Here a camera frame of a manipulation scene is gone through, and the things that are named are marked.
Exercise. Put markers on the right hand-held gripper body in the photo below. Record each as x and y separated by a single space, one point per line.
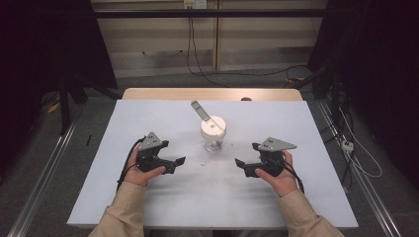
271 154

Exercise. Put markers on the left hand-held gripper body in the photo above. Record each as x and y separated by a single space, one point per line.
150 159

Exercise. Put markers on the glass jar with white lid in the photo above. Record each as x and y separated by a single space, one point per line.
213 130

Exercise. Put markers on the person's left hand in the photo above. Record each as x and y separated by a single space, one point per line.
140 176

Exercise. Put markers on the person's right hand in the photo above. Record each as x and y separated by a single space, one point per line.
280 182

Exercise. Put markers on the white table mat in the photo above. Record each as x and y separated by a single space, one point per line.
224 197

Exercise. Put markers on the dark round table grommet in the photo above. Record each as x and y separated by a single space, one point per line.
246 98

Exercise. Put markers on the wooden table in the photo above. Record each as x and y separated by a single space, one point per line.
164 94

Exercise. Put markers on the small black floor stick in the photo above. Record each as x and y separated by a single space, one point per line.
88 140

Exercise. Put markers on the white power strip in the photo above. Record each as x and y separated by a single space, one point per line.
347 146

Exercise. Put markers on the black metal stand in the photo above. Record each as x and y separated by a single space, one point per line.
64 105
335 95

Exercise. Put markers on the yellow floor tape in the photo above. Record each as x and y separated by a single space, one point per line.
53 107

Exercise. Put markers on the black horizontal metal bar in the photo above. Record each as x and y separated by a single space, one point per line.
210 13

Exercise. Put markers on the black curtain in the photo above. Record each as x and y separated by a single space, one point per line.
39 49
385 65

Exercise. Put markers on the metal floor rail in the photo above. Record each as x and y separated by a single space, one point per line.
362 184
42 181

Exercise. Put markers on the white wall socket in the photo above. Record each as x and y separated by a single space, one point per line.
195 3

